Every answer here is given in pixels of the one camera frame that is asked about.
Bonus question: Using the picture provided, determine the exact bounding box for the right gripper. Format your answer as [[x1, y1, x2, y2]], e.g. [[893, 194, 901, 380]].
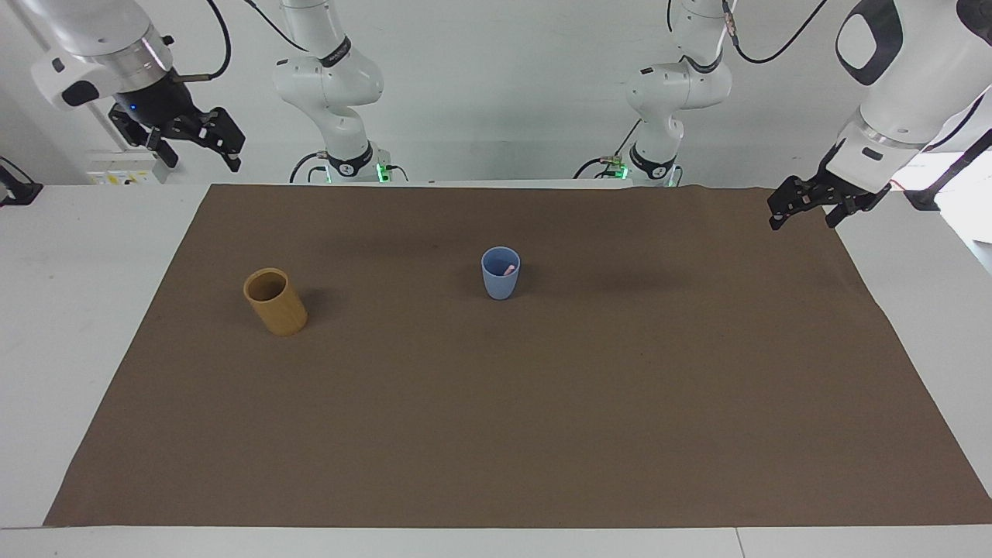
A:
[[108, 71, 247, 174]]

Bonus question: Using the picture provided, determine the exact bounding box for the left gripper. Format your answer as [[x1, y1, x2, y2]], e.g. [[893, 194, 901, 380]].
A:
[[766, 142, 894, 232]]

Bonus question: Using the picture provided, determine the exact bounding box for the brown bamboo cup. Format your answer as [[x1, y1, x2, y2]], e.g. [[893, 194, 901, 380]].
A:
[[243, 267, 309, 338]]

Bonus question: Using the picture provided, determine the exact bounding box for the blue cup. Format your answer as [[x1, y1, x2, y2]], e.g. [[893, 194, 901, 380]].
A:
[[480, 246, 522, 301]]

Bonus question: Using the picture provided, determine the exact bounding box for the black stand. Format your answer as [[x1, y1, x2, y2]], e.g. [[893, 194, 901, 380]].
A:
[[904, 127, 992, 212], [0, 157, 44, 208]]

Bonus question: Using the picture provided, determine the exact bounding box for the white wall socket box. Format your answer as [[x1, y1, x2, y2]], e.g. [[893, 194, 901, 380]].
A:
[[84, 150, 176, 186]]

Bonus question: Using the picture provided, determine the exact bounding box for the black cable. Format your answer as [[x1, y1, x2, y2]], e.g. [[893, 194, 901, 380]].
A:
[[245, 0, 312, 53], [289, 150, 329, 184], [172, 0, 233, 83], [573, 118, 646, 181], [722, 0, 830, 66]]

